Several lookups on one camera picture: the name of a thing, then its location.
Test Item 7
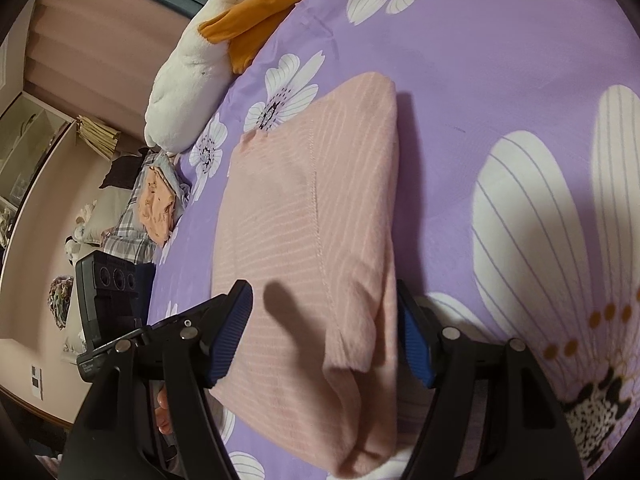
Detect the beige curtain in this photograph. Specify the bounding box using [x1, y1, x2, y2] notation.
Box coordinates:
[25, 0, 216, 138]

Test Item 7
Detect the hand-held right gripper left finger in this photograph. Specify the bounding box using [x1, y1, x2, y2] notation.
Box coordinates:
[57, 280, 253, 480]

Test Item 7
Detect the person's left hand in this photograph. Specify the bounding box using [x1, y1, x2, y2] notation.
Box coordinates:
[155, 386, 173, 433]

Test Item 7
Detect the white cabinet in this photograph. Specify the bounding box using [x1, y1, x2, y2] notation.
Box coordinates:
[0, 92, 71, 246]

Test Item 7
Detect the yellowish fringed bundle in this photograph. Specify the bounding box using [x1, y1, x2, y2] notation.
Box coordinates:
[75, 115, 122, 161]

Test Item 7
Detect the dark cloth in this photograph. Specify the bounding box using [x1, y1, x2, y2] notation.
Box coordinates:
[100, 155, 151, 191]

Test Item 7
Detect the pink ribbed garment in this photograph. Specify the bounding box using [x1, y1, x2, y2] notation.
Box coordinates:
[207, 72, 416, 476]

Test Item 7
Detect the orange garment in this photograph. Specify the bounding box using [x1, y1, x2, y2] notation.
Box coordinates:
[137, 167, 181, 248]

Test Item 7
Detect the colourful cloth bundle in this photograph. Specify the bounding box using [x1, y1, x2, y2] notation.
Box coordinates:
[47, 275, 76, 331]

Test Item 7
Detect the purple floral bed sheet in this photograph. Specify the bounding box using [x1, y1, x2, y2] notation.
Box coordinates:
[147, 0, 633, 480]

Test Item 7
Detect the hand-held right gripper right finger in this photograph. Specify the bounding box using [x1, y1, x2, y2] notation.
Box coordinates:
[397, 280, 586, 480]

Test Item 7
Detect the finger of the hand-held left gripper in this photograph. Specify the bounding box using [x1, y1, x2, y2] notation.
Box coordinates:
[135, 294, 228, 346]

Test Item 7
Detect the grey plaid garment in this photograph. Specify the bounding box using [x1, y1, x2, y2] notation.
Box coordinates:
[102, 200, 161, 263]

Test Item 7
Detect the white and orange plush duck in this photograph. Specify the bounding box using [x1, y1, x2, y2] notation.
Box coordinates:
[144, 0, 323, 156]

